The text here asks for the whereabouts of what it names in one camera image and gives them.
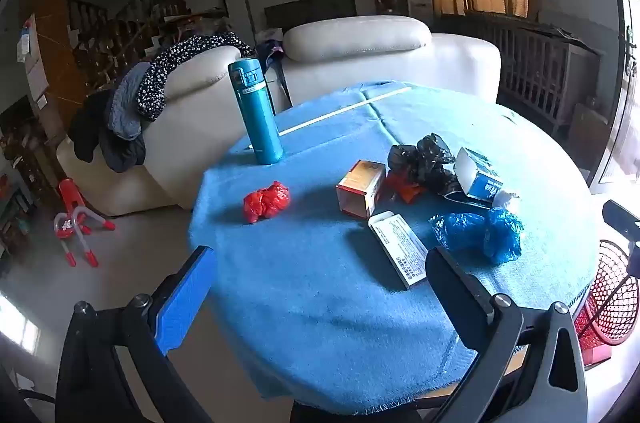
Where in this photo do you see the white baby crib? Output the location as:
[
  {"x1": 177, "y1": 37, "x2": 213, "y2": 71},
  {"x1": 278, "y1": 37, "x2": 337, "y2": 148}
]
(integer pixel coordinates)
[{"x1": 440, "y1": 10, "x2": 601, "y2": 134}]

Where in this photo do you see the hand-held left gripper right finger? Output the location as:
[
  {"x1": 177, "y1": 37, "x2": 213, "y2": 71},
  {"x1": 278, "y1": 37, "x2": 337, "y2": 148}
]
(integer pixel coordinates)
[{"x1": 425, "y1": 246, "x2": 588, "y2": 423}]

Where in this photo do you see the blue tablecloth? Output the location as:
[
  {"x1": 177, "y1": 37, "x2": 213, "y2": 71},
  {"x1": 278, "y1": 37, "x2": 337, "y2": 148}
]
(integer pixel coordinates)
[{"x1": 187, "y1": 80, "x2": 601, "y2": 416}]

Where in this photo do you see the dark grey padded jacket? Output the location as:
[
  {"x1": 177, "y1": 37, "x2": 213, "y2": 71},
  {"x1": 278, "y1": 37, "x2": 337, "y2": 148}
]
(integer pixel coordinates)
[{"x1": 100, "y1": 130, "x2": 147, "y2": 174}]

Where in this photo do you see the red plastic bag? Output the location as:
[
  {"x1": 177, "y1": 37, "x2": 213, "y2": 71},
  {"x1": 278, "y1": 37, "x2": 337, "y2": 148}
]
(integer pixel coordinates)
[{"x1": 243, "y1": 182, "x2": 292, "y2": 224}]

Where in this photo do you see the cardboard box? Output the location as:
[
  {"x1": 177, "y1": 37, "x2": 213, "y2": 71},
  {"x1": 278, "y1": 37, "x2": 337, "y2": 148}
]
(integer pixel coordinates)
[{"x1": 570, "y1": 103, "x2": 611, "y2": 149}]

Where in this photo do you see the metal entrance door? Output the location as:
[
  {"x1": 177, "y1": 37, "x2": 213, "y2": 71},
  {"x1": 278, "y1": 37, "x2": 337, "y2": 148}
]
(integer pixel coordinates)
[{"x1": 590, "y1": 0, "x2": 640, "y2": 194}]

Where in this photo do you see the teal thermos bottle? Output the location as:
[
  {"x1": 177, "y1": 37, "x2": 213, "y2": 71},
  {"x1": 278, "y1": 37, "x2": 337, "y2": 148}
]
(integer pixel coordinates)
[{"x1": 228, "y1": 58, "x2": 285, "y2": 165}]

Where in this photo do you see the white and blue carton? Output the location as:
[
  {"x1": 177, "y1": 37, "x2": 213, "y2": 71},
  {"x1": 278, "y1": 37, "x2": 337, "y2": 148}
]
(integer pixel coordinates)
[{"x1": 454, "y1": 147, "x2": 506, "y2": 204}]

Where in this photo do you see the grey knitted garment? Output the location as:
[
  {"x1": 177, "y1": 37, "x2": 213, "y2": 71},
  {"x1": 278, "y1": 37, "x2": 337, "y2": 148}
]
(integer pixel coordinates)
[{"x1": 107, "y1": 62, "x2": 153, "y2": 141}]

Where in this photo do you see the wooden stair railing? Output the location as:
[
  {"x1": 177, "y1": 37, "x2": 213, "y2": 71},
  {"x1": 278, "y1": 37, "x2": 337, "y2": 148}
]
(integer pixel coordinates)
[{"x1": 65, "y1": 0, "x2": 191, "y2": 89}]

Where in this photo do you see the orange plastic bag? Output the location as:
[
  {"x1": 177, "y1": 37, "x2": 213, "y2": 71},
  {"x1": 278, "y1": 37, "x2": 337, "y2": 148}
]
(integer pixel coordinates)
[{"x1": 385, "y1": 170, "x2": 423, "y2": 204}]

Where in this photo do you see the wall calendar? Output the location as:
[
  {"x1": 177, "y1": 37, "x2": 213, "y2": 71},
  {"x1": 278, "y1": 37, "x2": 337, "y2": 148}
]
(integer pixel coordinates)
[{"x1": 17, "y1": 13, "x2": 48, "y2": 101}]

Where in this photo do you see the cluttered wooden shelf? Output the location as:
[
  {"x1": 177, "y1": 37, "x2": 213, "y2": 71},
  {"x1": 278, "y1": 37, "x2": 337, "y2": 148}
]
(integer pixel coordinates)
[{"x1": 0, "y1": 96, "x2": 56, "y2": 264}]

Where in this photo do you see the black plastic bag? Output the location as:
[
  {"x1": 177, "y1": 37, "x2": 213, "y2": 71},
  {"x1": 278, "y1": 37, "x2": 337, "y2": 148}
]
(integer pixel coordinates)
[{"x1": 387, "y1": 133, "x2": 463, "y2": 196}]

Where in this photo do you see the dark bag with strap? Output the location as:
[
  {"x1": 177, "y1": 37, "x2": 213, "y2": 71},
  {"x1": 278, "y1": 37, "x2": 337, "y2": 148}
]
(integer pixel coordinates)
[{"x1": 255, "y1": 28, "x2": 293, "y2": 109}]

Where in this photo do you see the black television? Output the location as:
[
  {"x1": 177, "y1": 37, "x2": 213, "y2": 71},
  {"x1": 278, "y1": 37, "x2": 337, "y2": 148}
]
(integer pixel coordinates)
[{"x1": 264, "y1": 0, "x2": 358, "y2": 29}]

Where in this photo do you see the black jacket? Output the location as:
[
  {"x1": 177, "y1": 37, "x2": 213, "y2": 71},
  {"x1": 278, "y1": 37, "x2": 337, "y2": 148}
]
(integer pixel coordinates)
[{"x1": 67, "y1": 90, "x2": 115, "y2": 164}]

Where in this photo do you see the white printed box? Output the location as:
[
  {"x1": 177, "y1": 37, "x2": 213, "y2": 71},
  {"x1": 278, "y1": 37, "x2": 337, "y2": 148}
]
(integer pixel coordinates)
[{"x1": 368, "y1": 211, "x2": 430, "y2": 291}]

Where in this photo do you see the red mesh basket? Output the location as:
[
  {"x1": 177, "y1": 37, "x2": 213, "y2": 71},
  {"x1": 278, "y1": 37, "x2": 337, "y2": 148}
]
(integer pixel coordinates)
[{"x1": 572, "y1": 239, "x2": 640, "y2": 366}]

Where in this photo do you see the orange and white carton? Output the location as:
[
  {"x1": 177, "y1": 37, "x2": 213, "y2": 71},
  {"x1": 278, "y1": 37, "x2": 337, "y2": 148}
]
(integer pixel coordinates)
[{"x1": 335, "y1": 160, "x2": 387, "y2": 219}]

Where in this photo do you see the blue plastic bag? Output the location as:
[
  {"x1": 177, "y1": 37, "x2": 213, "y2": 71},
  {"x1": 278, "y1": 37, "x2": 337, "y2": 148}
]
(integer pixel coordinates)
[{"x1": 429, "y1": 207, "x2": 525, "y2": 265}]

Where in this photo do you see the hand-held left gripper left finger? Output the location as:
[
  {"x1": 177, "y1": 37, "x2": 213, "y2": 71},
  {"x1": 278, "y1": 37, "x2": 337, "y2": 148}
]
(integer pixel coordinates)
[{"x1": 55, "y1": 244, "x2": 217, "y2": 423}]

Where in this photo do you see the cream leather sofa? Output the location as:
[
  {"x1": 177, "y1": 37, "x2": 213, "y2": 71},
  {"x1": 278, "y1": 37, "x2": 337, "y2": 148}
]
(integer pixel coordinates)
[{"x1": 57, "y1": 16, "x2": 502, "y2": 216}]

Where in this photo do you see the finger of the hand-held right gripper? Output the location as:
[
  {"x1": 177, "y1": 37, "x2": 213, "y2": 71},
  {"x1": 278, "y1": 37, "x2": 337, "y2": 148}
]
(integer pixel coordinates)
[{"x1": 601, "y1": 200, "x2": 640, "y2": 254}]

